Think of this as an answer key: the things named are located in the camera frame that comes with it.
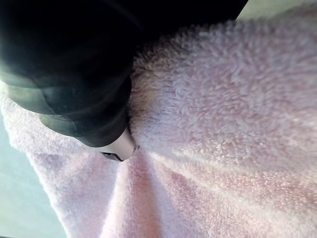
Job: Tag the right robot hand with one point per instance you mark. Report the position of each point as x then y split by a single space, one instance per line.
67 62

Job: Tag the pink fluffy towel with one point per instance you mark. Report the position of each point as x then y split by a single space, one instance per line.
210 129

